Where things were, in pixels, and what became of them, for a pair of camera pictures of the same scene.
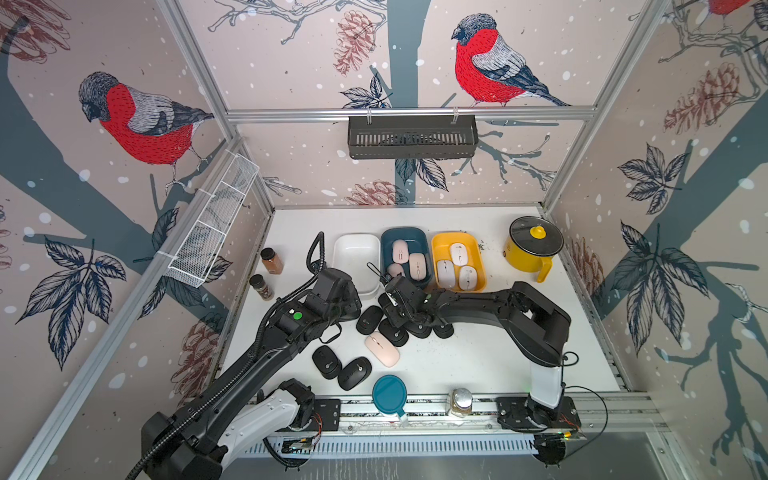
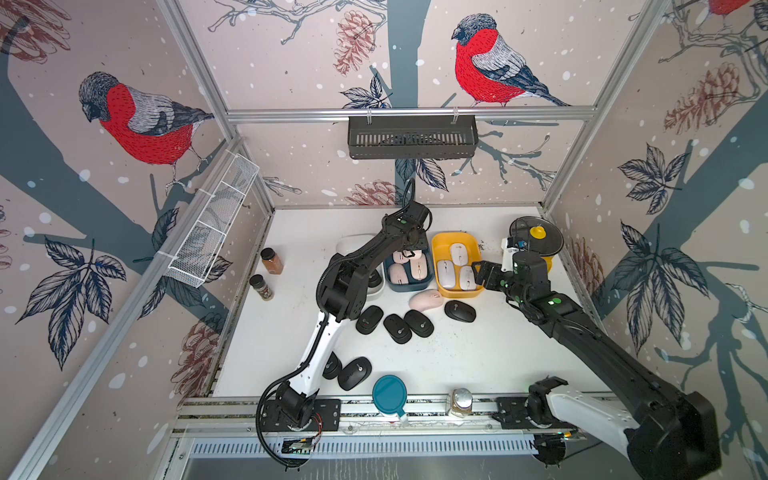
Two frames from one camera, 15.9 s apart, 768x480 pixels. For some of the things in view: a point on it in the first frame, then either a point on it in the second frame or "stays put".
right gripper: [389, 312] to [493, 278]
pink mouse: [417, 266] stays put
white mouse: [446, 274] stays put
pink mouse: [384, 351] to [419, 258]
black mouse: [369, 319] stays put
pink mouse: [394, 269] stays put
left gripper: [352, 298] to [422, 240]
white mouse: [459, 254] stays put
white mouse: [467, 278] stays put
